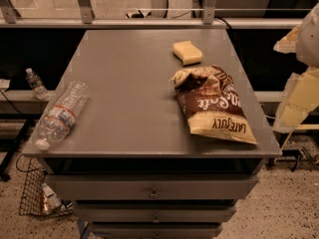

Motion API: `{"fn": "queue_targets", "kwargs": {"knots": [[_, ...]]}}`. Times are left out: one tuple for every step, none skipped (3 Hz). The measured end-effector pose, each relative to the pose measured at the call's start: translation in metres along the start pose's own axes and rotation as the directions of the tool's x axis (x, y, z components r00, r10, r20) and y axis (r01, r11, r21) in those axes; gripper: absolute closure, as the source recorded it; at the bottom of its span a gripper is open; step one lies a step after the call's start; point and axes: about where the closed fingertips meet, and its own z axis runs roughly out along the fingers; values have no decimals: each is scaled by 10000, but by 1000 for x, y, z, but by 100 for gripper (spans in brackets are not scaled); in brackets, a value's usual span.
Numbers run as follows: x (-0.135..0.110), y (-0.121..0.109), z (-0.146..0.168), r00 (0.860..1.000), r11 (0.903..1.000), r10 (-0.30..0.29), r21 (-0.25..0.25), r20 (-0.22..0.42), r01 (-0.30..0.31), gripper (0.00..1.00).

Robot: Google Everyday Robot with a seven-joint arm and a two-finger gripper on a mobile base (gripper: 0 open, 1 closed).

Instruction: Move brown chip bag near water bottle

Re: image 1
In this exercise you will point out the yellow metal stand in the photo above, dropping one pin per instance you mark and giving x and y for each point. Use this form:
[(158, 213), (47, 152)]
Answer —
[(293, 150)]

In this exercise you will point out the middle drawer with knob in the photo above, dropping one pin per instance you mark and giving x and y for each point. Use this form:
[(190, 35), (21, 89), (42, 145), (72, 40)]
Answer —
[(155, 213)]

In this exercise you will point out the metal railing frame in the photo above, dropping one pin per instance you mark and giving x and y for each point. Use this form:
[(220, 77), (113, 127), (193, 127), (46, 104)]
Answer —
[(124, 14)]

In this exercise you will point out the grey drawer cabinet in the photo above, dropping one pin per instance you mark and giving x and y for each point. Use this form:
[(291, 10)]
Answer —
[(132, 123)]

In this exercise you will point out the bottom drawer with knob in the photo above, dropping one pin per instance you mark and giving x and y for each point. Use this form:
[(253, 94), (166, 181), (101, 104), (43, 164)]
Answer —
[(155, 231)]

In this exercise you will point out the drawer with knob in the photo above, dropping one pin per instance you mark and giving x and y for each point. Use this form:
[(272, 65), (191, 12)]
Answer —
[(155, 231), (155, 213), (152, 187)]

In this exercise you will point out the clear plastic water bottle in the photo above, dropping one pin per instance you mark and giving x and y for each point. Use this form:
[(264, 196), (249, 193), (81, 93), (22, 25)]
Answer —
[(60, 118)]

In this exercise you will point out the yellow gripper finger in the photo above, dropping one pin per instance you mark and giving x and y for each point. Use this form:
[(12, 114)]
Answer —
[(299, 99), (287, 44)]

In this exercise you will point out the top drawer with knob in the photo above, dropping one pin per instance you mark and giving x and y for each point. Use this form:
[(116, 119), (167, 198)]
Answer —
[(152, 187)]

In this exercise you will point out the brown chip bag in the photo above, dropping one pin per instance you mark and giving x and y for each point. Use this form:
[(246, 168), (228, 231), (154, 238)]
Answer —
[(211, 104)]

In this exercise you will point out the wire mesh basket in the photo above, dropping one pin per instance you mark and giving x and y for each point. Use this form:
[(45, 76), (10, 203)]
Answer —
[(31, 204)]

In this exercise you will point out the bottle in wire basket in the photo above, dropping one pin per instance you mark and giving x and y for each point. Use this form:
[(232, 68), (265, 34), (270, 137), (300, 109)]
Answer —
[(51, 200)]

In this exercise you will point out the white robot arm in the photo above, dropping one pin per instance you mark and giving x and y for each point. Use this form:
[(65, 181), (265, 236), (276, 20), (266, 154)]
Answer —
[(307, 45)]

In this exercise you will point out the small water bottle on shelf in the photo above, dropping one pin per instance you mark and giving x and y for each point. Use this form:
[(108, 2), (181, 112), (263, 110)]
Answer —
[(36, 84)]

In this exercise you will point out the yellow sponge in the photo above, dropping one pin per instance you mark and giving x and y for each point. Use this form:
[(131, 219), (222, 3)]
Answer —
[(187, 52)]

